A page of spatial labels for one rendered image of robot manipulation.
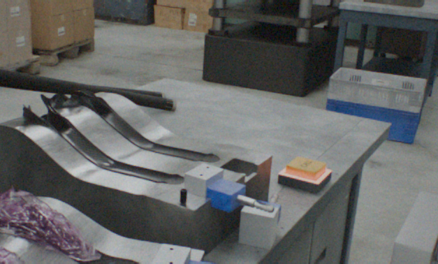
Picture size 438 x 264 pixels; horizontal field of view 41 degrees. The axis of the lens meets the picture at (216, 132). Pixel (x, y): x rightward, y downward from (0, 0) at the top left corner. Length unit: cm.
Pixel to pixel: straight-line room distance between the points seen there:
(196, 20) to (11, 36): 324
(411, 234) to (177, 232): 36
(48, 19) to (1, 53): 76
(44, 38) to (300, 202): 459
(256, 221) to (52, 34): 470
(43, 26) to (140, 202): 469
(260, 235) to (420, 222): 35
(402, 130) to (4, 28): 300
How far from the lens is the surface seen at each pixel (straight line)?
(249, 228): 89
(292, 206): 104
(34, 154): 96
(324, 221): 141
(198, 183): 83
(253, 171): 97
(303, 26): 478
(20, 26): 500
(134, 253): 77
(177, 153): 101
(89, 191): 90
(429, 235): 58
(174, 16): 771
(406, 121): 402
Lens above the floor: 125
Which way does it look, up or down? 19 degrees down
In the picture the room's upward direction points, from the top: 4 degrees clockwise
